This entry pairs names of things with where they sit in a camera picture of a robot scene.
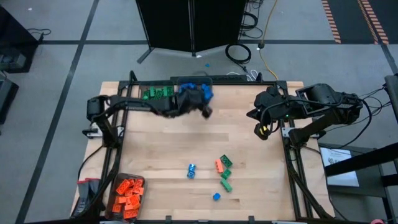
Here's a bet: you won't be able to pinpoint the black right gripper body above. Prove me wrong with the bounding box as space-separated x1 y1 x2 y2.
247 86 287 125

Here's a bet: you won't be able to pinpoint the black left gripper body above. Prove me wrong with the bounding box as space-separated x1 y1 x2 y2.
174 89 206 118

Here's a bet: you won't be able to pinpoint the grey translucent plastic bin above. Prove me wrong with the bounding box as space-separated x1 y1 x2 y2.
137 80 176 109
104 172 147 222
176 77 215 105

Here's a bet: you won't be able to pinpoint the black power strip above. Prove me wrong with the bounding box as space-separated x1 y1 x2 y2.
170 74 248 82

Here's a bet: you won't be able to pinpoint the black partition panel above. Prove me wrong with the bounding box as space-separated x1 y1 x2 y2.
192 0 247 57
136 0 194 65

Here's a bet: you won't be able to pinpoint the white paper sheet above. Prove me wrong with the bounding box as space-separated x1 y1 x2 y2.
320 147 360 187

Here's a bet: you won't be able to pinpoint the black metal stand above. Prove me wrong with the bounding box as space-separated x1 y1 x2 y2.
323 74 398 224

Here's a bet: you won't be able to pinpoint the black equipment case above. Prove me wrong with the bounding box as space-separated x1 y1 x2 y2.
0 77 19 125

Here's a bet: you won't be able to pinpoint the black desk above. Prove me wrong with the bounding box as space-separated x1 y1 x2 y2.
0 5 40 74

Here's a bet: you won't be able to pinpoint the white cable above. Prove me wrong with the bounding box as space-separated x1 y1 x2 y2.
226 70 259 82

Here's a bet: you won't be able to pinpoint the coiled black floor cable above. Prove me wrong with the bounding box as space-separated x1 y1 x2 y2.
224 42 252 65

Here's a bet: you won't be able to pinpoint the yellow cable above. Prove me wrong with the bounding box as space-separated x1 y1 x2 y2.
259 0 280 81

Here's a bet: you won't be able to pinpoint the black floor cable bundle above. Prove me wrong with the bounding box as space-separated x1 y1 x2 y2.
241 0 259 40

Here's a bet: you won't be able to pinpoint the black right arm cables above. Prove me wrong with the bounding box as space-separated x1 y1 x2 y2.
340 86 392 151

